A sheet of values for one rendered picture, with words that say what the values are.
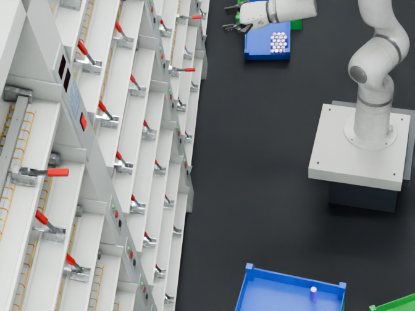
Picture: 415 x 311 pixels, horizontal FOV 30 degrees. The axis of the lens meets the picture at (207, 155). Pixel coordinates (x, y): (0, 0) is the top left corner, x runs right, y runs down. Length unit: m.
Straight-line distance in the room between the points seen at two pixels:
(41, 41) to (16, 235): 0.33
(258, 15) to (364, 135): 0.56
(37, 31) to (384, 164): 1.65
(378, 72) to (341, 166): 0.40
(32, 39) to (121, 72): 0.69
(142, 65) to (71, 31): 0.73
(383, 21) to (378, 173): 0.55
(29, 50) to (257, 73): 2.18
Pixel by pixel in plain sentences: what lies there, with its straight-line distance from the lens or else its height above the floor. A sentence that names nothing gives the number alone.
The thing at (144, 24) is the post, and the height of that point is 1.01.
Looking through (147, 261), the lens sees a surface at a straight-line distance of 2.35.
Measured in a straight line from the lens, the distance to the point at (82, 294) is 1.67.
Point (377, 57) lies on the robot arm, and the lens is 2.50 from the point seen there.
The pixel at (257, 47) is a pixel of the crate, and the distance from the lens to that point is 3.54.
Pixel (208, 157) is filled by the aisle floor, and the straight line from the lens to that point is 3.18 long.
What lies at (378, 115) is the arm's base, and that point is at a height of 0.47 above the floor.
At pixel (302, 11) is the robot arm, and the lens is 2.68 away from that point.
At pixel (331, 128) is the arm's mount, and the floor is 0.32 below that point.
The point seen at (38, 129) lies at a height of 1.49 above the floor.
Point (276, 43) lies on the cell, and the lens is 3.47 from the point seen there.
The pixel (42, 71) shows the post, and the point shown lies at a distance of 1.41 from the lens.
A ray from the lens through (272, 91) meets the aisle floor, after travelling 3.39.
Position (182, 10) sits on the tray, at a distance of 3.01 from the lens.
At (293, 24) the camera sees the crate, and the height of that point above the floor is 0.03.
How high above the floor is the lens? 2.54
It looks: 53 degrees down
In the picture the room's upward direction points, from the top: 10 degrees counter-clockwise
